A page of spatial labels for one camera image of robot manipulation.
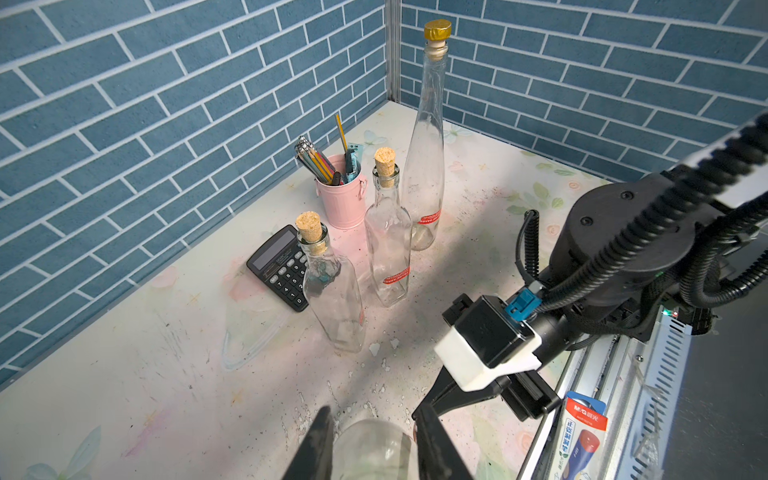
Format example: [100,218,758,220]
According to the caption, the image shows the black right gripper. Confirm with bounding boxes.
[412,309,582,420]

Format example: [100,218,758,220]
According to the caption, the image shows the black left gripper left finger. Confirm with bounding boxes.
[282,405,334,480]

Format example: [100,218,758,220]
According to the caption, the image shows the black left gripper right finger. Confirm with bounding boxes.
[415,405,473,480]

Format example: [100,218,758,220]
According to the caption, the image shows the clear glass bottle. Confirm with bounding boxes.
[331,419,419,480]

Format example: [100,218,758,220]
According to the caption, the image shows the short corked glass bottle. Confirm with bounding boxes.
[295,211,366,352]

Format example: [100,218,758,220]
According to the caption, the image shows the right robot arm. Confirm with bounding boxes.
[420,116,767,420]

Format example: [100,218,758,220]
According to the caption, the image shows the corked glass bottle red label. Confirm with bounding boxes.
[364,147,412,307]

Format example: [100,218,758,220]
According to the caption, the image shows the tall gold-capped glass bottle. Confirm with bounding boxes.
[401,19,452,251]

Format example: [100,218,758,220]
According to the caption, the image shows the black desk calculator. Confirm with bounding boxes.
[246,225,308,312]

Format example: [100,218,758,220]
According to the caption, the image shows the pink metal pen bucket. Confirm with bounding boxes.
[315,173,368,230]

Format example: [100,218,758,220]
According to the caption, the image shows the pens in bucket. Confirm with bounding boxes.
[294,114,362,186]

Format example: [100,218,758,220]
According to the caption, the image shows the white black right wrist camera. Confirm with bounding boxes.
[434,294,543,392]

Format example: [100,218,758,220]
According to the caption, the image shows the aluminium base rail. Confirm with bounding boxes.
[541,309,692,479]

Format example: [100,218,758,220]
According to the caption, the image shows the aluminium corner post right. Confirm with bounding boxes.
[384,0,402,103]

